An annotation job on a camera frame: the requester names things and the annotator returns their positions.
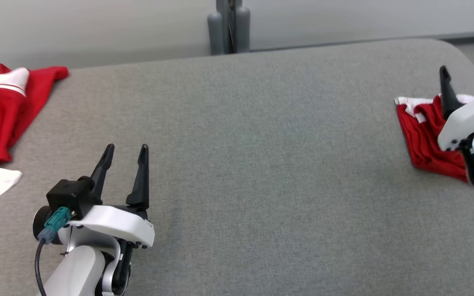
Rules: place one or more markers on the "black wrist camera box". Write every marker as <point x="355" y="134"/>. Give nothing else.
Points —
<point x="70" y="195"/>

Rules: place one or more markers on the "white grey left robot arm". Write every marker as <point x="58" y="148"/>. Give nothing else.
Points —
<point x="76" y="267"/>

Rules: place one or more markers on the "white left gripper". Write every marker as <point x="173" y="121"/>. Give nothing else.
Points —
<point x="117" y="224"/>

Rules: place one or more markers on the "grey metal truss post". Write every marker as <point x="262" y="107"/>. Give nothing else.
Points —
<point x="228" y="28"/>

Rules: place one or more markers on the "red shorts with white stripe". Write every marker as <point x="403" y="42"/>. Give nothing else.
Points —
<point x="422" y="139"/>

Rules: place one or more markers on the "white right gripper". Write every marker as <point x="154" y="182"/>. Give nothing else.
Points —
<point x="467" y="119"/>

